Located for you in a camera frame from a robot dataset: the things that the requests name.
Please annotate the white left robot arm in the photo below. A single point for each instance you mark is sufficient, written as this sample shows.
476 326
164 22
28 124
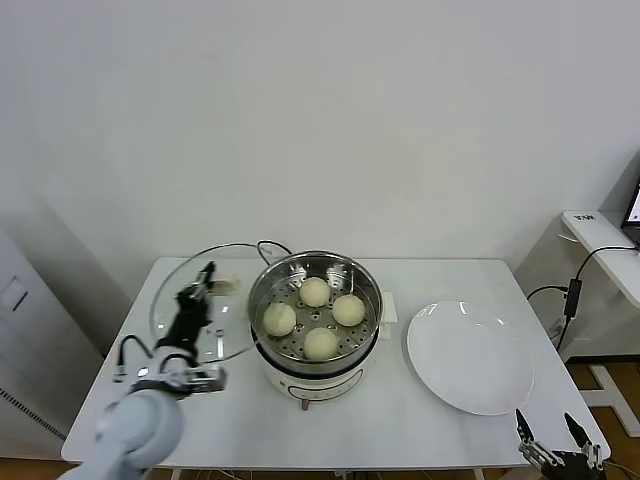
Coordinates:
140 435

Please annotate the white steamed baozi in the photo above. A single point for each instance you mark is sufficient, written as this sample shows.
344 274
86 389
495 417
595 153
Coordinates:
279 320
321 343
348 310
315 292

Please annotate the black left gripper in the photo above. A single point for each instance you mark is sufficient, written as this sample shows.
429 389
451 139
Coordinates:
190 315

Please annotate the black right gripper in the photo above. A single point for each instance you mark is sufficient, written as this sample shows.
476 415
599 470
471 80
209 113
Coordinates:
567 465

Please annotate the white side desk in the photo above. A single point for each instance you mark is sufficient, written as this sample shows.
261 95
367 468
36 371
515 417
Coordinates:
615 260

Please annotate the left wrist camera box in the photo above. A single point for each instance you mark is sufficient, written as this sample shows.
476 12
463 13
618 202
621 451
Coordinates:
210 382

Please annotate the black laptop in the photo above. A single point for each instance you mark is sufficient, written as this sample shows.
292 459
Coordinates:
634 230

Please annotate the stainless steel steamer basket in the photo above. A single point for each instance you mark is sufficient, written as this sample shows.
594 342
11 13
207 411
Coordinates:
360 340

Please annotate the round glass pot lid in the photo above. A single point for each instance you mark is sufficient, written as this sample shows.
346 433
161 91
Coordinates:
227 286

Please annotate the large white plate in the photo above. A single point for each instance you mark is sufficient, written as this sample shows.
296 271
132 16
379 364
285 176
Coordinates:
465 360

